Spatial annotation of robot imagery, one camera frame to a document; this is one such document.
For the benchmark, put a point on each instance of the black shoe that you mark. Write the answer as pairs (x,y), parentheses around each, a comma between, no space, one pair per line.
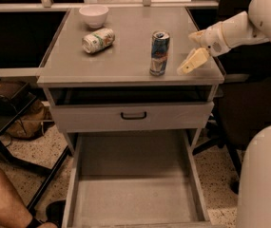
(55,212)

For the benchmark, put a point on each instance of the white bowl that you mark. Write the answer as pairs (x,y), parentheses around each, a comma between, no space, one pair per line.
(94,16)

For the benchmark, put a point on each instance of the blue silver redbull can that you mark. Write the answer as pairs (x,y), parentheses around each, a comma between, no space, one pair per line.
(159,52)

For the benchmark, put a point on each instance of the black side table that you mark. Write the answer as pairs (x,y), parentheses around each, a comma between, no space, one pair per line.
(9,113)

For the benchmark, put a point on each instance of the open grey middle drawer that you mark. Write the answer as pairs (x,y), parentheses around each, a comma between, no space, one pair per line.
(141,179)

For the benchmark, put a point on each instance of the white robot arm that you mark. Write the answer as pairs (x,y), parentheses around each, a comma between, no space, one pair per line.
(241,39)

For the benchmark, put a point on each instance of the closed top drawer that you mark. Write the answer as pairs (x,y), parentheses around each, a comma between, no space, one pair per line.
(106,117)

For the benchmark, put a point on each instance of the grey drawer cabinet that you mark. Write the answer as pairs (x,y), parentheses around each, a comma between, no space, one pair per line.
(120,74)

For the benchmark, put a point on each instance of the brown bag on floor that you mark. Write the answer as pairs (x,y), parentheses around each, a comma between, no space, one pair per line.
(33,123)

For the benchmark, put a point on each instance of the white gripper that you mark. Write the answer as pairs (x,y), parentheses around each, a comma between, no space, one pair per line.
(213,39)

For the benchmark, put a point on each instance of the black drawer handle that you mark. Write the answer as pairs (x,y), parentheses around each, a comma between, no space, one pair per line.
(133,116)

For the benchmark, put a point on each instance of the lying green white can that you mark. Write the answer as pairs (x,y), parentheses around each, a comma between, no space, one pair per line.
(98,40)

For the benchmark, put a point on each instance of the black office chair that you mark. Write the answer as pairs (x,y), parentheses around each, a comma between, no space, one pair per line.
(244,109)

